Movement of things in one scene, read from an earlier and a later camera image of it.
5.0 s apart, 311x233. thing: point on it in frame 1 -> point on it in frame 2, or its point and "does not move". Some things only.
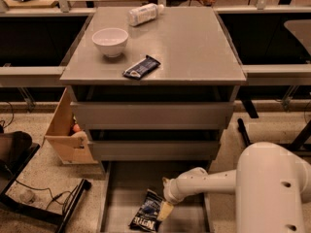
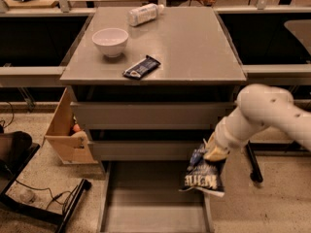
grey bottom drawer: (123, 183) does not move
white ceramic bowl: (111, 40) does not move
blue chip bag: (146, 215) -> (204, 174)
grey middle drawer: (156, 150) does not move
